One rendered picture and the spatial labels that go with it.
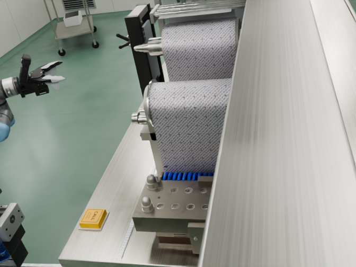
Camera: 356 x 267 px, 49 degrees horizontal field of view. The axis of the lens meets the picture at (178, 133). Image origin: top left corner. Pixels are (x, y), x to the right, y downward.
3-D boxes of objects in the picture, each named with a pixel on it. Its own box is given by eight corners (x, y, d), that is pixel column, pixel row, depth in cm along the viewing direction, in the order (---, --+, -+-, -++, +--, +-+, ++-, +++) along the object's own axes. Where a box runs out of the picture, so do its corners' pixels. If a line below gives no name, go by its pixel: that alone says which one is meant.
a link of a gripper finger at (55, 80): (69, 88, 158) (50, 86, 160) (64, 76, 154) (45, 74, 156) (65, 92, 155) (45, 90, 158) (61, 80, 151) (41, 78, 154)
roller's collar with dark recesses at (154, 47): (154, 52, 140) (151, 35, 136) (170, 51, 138) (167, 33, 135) (150, 59, 135) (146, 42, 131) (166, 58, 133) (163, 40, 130)
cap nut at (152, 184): (148, 182, 122) (145, 171, 120) (159, 182, 121) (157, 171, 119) (145, 190, 119) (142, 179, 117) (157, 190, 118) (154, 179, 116)
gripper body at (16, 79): (49, 83, 166) (20, 91, 164) (43, 65, 160) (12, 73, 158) (51, 92, 160) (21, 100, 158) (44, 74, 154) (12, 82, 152)
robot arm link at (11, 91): (2, 76, 157) (1, 86, 151) (13, 73, 158) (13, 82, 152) (9, 91, 162) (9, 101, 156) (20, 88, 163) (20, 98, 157)
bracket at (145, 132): (155, 178, 144) (138, 107, 128) (172, 178, 143) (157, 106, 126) (152, 187, 140) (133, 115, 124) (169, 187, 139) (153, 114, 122)
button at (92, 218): (88, 212, 134) (86, 207, 133) (107, 213, 133) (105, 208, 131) (80, 228, 129) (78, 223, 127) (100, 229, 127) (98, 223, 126)
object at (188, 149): (165, 174, 126) (154, 126, 116) (238, 174, 120) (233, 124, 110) (165, 175, 126) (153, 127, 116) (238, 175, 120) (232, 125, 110)
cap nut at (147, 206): (143, 203, 114) (140, 192, 112) (155, 204, 114) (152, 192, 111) (140, 212, 111) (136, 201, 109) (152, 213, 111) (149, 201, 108)
